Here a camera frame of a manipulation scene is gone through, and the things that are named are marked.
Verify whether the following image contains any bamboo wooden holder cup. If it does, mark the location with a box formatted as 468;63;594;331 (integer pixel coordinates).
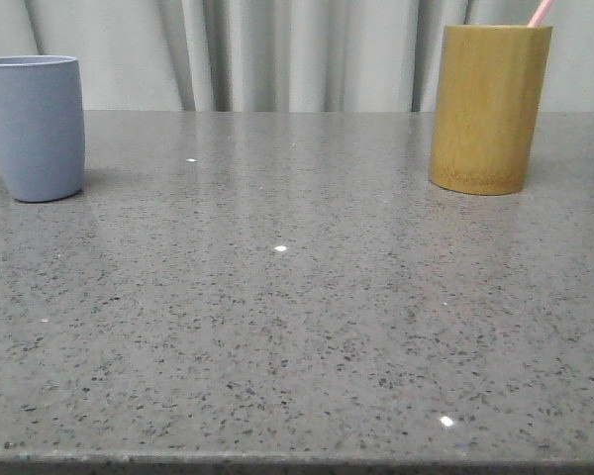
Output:
429;25;552;196

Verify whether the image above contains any blue plastic cup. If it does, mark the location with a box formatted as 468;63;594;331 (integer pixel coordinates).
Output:
0;55;85;203

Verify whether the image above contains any grey pleated curtain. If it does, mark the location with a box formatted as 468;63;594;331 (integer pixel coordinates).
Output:
0;0;594;114

